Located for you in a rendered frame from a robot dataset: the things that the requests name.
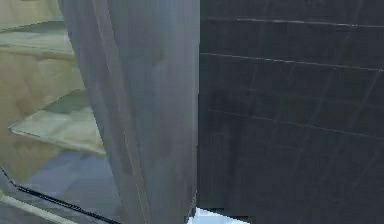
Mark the beige wooden shelf unit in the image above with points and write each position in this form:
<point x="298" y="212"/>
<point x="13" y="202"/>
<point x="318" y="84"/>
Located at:
<point x="36" y="76"/>

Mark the grey black-edged panel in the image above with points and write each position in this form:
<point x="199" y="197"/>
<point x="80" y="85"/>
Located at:
<point x="20" y="210"/>

